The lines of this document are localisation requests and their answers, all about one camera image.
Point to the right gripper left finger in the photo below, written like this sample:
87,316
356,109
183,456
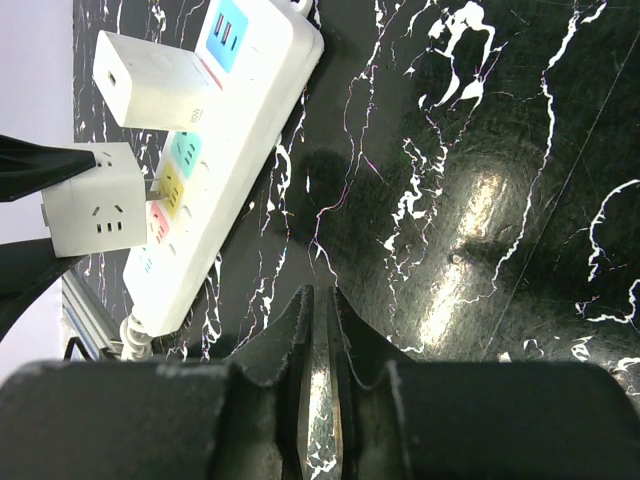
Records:
236,418

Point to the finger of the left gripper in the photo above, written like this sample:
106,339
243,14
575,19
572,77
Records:
28,268
27,168

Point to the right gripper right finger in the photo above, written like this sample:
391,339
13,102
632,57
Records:
404,419

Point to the white cube socket adapter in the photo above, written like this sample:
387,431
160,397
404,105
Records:
102,209

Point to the white USB charger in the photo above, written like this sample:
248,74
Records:
148,85

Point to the white multicolour power strip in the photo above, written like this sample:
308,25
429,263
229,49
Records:
260,54

